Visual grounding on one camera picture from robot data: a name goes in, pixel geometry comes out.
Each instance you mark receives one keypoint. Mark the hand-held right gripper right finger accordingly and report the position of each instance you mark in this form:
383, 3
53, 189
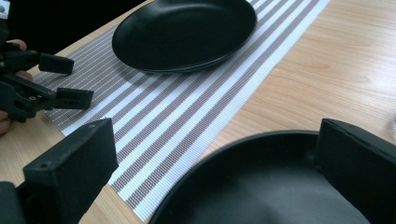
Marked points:
358, 174

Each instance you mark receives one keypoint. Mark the black plate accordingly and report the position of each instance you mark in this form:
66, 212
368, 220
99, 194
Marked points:
249, 186
186, 31

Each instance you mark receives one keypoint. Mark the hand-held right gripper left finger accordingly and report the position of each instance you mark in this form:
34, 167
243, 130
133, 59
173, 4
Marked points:
71, 165

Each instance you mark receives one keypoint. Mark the grey white striped placemat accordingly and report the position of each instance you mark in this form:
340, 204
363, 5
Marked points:
186, 109

